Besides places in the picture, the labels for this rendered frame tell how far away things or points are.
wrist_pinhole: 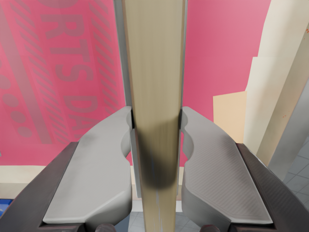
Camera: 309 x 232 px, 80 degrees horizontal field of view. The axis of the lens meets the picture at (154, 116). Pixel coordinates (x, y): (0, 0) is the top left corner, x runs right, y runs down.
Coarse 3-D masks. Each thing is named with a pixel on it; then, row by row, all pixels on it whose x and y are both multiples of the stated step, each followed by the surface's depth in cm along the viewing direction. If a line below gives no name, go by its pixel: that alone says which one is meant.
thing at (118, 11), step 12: (120, 0) 14; (120, 12) 14; (120, 24) 14; (120, 36) 15; (120, 48) 15; (120, 60) 16; (132, 132) 20; (180, 132) 20; (132, 144) 20; (180, 144) 21; (132, 156) 21
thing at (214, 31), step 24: (192, 0) 21; (216, 0) 21; (240, 0) 21; (264, 0) 21; (192, 24) 22; (216, 24) 22; (240, 24) 22; (192, 48) 24; (216, 48) 24; (240, 48) 23
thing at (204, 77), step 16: (192, 64) 25; (208, 64) 25; (224, 64) 25; (240, 64) 25; (192, 80) 26; (208, 80) 26; (224, 80) 26; (240, 80) 26; (192, 96) 27; (208, 96) 27; (0, 112) 29; (208, 112) 28; (0, 128) 30; (0, 144) 32; (16, 144) 32; (32, 144) 32; (48, 144) 32; (64, 144) 32; (0, 160) 34; (16, 160) 34; (32, 160) 34; (48, 160) 34; (128, 160) 34
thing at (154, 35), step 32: (128, 0) 8; (160, 0) 8; (128, 32) 9; (160, 32) 9; (128, 64) 10; (160, 64) 10; (160, 96) 11; (160, 128) 12; (160, 160) 13; (160, 192) 15; (160, 224) 17
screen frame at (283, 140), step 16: (304, 32) 22; (304, 48) 22; (304, 64) 22; (288, 80) 25; (304, 80) 22; (288, 96) 25; (304, 96) 23; (288, 112) 25; (304, 112) 24; (272, 128) 28; (288, 128) 26; (304, 128) 26; (272, 144) 28; (288, 144) 27; (272, 160) 29; (288, 160) 29; (0, 192) 36; (16, 192) 36; (176, 208) 36
